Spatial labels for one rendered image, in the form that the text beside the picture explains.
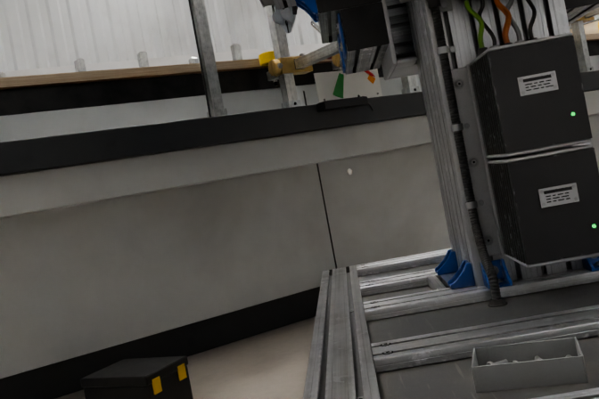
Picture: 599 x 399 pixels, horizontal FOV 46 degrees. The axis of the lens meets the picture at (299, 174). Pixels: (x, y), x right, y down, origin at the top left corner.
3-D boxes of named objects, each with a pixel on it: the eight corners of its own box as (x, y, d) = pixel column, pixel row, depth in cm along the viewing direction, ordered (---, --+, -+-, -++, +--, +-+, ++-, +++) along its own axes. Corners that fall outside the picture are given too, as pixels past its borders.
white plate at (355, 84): (382, 96, 239) (377, 67, 239) (320, 103, 225) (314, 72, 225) (381, 96, 239) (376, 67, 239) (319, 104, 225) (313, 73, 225)
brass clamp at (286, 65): (314, 70, 225) (311, 54, 225) (278, 73, 217) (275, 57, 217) (304, 74, 230) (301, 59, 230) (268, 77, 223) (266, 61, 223)
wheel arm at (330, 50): (353, 50, 201) (350, 36, 201) (343, 51, 200) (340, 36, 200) (276, 82, 238) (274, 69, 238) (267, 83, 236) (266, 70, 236)
